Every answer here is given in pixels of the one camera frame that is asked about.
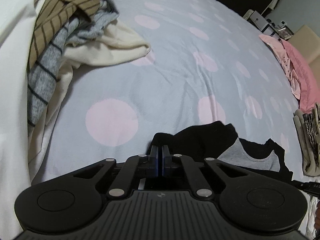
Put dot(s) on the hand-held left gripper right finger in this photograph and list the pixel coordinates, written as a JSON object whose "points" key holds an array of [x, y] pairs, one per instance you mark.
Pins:
{"points": [[165, 156]]}

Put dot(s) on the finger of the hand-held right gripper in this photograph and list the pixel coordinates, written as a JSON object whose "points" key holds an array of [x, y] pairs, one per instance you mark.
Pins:
{"points": [[307, 188]]}

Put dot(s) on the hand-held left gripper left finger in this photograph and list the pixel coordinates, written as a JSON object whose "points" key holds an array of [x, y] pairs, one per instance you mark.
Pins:
{"points": [[155, 156]]}

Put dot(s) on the grey and black shirt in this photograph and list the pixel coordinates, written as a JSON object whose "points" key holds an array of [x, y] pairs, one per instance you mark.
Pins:
{"points": [[207, 137]]}

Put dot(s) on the beige folded clothes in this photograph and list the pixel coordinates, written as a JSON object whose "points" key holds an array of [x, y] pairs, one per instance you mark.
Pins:
{"points": [[310, 140]]}

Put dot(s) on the polka dot bedsheet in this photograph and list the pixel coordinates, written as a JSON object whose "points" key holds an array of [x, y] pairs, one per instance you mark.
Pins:
{"points": [[175, 75]]}

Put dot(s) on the cream garment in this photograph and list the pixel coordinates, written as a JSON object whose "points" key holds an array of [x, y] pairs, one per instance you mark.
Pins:
{"points": [[107, 47]]}

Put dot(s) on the grey striped garment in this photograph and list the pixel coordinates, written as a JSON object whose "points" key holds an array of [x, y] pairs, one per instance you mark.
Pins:
{"points": [[47, 62]]}

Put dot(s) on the cream padded headboard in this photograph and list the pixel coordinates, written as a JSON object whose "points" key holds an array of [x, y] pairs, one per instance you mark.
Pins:
{"points": [[307, 40]]}

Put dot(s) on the white garment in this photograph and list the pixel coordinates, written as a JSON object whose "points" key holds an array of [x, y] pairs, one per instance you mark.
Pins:
{"points": [[15, 55]]}

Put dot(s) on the brown striped shirt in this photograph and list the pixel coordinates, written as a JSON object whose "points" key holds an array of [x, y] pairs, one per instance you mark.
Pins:
{"points": [[57, 12]]}

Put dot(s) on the small picture frame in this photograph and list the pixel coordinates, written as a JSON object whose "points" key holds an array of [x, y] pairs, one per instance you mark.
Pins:
{"points": [[285, 32]]}

